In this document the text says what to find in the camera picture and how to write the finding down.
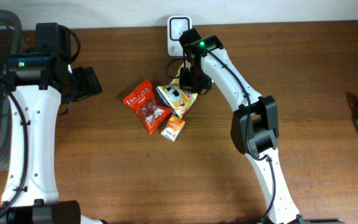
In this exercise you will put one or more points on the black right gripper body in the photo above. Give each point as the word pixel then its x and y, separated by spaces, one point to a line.
pixel 195 79

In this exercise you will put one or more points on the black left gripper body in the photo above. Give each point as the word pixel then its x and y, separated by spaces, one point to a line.
pixel 68 96

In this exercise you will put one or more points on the yellow chips bag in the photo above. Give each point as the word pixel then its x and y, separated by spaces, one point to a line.
pixel 180 101

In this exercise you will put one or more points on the red snack bag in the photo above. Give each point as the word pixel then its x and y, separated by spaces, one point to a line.
pixel 142 101

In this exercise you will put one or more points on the small orange juice carton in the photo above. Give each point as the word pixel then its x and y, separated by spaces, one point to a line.
pixel 173 128

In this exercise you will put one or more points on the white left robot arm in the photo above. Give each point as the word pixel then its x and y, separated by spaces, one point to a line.
pixel 37 82

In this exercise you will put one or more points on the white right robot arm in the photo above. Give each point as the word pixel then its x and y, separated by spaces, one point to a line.
pixel 254 128

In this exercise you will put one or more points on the white barcode scanner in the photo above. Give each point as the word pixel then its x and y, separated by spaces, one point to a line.
pixel 176 25

